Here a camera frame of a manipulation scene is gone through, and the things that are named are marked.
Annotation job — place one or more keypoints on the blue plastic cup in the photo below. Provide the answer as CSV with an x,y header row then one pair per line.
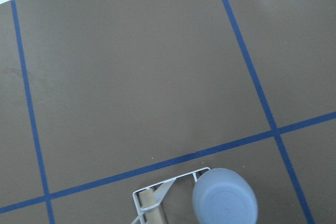
x,y
221,195

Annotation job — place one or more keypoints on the white cup holder rack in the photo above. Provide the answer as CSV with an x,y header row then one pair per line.
x,y
148,200

